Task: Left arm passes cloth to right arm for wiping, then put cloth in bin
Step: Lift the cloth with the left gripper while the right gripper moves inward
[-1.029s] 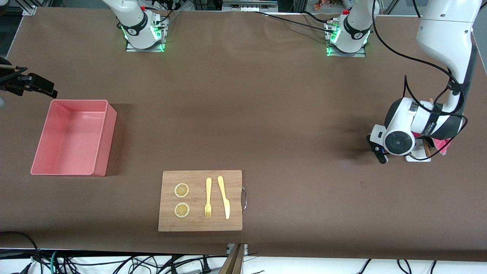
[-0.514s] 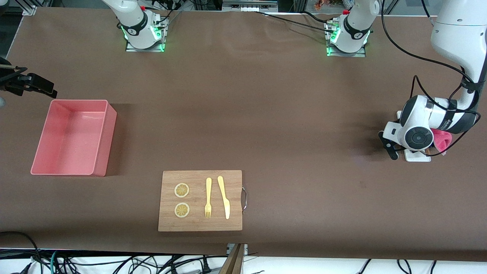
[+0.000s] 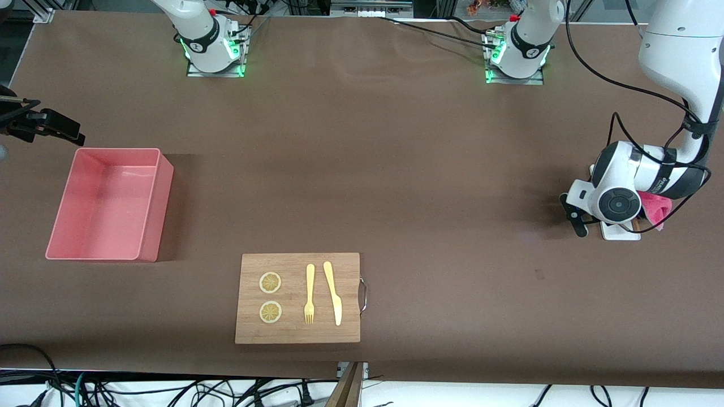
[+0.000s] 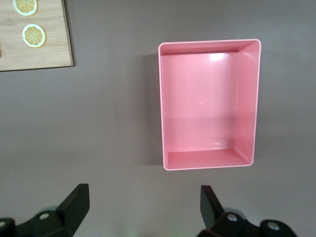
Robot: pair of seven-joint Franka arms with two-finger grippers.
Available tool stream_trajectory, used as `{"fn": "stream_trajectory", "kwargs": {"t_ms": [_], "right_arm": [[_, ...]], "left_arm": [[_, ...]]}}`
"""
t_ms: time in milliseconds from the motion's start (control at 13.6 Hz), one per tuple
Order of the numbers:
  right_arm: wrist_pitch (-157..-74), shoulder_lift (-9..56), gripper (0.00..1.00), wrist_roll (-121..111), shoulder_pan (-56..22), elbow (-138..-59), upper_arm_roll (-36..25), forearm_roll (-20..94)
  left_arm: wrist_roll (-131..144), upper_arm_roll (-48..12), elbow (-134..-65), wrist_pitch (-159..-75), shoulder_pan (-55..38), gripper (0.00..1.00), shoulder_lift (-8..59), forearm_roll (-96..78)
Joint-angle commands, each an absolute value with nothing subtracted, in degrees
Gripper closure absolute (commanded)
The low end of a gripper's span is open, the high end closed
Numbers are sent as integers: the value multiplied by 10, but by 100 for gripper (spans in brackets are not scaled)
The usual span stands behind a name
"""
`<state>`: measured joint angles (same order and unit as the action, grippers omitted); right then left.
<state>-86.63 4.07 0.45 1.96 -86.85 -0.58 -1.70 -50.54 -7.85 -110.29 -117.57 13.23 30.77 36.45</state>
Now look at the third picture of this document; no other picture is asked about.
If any black looped floor cable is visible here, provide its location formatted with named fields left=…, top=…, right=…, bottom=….
left=0, top=343, right=60, bottom=407

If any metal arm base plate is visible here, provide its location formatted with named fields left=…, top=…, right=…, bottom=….
left=485, top=31, right=545, bottom=85
left=187, top=34, right=245, bottom=78

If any white rectangular tray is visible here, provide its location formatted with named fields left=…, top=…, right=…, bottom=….
left=589, top=164, right=642, bottom=241

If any grey metal device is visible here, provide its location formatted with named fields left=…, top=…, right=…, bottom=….
left=330, top=0, right=415, bottom=18

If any wooden cutting board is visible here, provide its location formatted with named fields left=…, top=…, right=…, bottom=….
left=235, top=253, right=361, bottom=344

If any red cloth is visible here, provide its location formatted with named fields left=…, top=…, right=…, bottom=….
left=638, top=191, right=673, bottom=232

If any yellow plastic fork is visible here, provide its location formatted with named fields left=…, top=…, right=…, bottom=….
left=304, top=263, right=316, bottom=325

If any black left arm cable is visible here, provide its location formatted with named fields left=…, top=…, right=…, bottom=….
left=564, top=0, right=712, bottom=233

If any yellow plastic knife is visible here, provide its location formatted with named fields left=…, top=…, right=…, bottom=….
left=323, top=261, right=343, bottom=327

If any orange object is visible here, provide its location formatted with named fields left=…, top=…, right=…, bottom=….
left=467, top=0, right=510, bottom=16

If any pink plastic bin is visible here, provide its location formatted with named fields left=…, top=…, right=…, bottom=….
left=45, top=148, right=174, bottom=263

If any black cable on table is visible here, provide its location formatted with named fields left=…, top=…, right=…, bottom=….
left=376, top=16, right=504, bottom=51

